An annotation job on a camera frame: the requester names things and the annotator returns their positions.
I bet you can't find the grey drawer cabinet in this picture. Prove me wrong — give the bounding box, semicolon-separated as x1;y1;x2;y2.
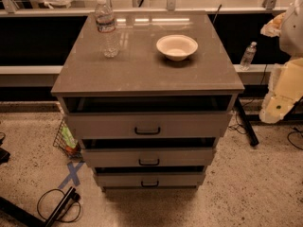
50;10;245;192

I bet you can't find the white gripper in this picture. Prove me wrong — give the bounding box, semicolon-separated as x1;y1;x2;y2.
259;12;303;124

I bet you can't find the grey drawer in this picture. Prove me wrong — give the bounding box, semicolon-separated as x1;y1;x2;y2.
81;148;214;167
65;113;231;139
94;172;205;188

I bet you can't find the black cable right floor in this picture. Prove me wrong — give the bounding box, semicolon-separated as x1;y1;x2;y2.
286;126;303;151

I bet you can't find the white paper bowl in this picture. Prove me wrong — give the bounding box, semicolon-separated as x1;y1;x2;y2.
156;35;198;61

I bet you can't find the small water bottle on ledge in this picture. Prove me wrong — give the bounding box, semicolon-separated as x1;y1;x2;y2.
240;42;257;71

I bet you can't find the grey middle drawer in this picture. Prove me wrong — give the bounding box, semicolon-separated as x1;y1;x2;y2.
81;148;214;167

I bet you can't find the wire mesh basket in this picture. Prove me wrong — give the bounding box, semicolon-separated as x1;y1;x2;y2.
53;120;81;159

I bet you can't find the black floor cable loop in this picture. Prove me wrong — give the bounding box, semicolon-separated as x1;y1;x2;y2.
36;188;82;224

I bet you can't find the black metal floor bar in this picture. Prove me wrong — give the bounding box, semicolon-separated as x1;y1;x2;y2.
0;186;78;227

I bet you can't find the grey top drawer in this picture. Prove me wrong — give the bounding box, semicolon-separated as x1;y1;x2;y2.
65;113;231;139

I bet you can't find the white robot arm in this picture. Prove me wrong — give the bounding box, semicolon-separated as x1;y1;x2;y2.
259;0;303;124

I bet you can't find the grey bottom drawer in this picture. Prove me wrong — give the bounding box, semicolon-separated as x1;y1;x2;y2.
94;172;205;188

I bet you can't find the black table leg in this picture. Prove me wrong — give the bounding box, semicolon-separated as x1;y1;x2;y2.
235;98;258;147

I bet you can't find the clear water bottle on cabinet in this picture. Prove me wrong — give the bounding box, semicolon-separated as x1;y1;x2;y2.
94;0;119;58

